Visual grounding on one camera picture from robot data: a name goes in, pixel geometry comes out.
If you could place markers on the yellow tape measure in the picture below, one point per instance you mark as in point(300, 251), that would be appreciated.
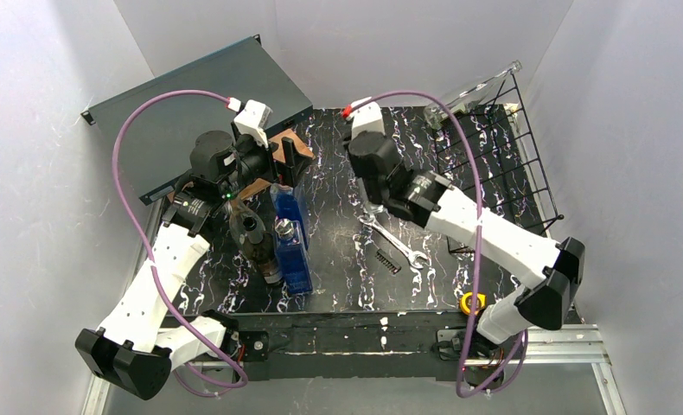
point(472, 302)

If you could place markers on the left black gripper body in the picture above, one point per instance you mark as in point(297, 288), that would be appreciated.
point(287, 162)

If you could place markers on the silver combination wrench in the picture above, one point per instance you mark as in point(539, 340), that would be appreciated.
point(416, 259)

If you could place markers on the grey metal electronics box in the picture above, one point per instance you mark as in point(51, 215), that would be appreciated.
point(155, 150)

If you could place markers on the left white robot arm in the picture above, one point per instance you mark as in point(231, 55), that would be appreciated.
point(145, 338)

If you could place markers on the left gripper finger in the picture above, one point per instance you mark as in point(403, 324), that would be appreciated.
point(276, 146)
point(297, 159)

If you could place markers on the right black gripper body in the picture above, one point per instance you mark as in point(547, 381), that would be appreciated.
point(367, 202)

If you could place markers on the dark green wine bottle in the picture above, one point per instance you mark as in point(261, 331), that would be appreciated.
point(254, 241)

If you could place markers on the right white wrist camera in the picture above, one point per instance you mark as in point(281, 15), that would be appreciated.
point(364, 115)

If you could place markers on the clear round glass bottle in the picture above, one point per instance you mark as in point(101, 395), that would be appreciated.
point(466, 98)

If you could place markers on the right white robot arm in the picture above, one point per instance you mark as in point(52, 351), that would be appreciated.
point(549, 271)

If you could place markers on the black wire wine rack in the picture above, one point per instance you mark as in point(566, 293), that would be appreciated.
point(493, 150)

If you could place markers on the blue square bottle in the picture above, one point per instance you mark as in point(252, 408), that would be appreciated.
point(292, 256)
point(290, 203)

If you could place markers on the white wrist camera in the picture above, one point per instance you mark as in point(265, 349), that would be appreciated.
point(251, 118)
point(364, 115)

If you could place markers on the brown wooden board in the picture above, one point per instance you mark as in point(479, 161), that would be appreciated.
point(211, 193)

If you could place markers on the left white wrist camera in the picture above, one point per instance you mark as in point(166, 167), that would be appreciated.
point(251, 118)

